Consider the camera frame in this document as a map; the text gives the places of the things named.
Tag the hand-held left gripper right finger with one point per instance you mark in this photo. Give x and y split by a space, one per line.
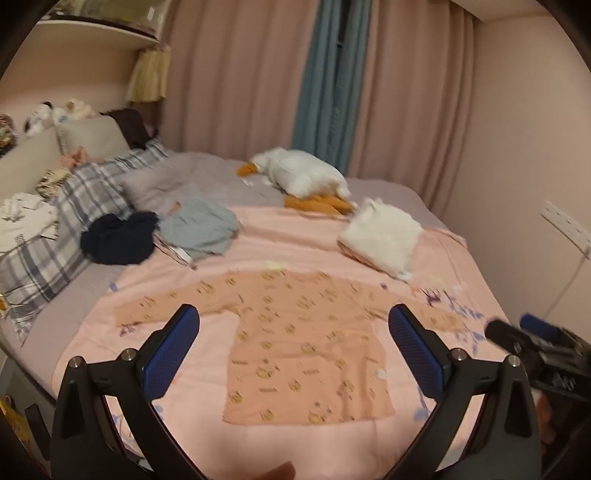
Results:
415 350

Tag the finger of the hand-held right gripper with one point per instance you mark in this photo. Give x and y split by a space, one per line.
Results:
503 334
538 323

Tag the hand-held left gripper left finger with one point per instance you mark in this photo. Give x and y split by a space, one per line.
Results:
168 350

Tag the pink printed small shirt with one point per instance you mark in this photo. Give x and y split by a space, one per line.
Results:
304 341

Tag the white printed clothes pile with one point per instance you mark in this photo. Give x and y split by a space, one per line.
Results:
25 217

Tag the striped white cloth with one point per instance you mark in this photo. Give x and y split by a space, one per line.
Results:
178 251

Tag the white folded cloth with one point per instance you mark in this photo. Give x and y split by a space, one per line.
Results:
381 237

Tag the dark navy crumpled garment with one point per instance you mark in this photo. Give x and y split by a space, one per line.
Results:
120 237

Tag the grey-blue crumpled garment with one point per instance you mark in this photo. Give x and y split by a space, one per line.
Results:
201 226

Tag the pink printed blanket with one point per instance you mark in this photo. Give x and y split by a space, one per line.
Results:
286 240

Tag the plaid pillow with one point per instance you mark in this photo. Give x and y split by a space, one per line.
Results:
69 217

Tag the grey pillow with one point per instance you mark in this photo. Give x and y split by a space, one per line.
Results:
184 177

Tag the white goose plush toy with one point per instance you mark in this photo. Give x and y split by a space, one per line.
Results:
300 175

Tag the dark brown cushion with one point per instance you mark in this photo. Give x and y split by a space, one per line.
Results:
131 127

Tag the beige headboard cushion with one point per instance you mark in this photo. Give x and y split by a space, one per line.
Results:
41 152

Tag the pink curtain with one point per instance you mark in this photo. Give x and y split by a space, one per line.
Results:
415 92

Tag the pile of plush toys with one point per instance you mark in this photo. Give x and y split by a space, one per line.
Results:
51 113

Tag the short yellow curtain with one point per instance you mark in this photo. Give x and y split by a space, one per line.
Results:
147 76

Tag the blue curtain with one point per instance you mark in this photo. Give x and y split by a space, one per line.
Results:
325 78

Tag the white wall power strip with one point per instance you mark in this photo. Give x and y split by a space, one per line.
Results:
565 226

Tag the white wall shelf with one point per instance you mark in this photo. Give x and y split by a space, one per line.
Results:
92 27

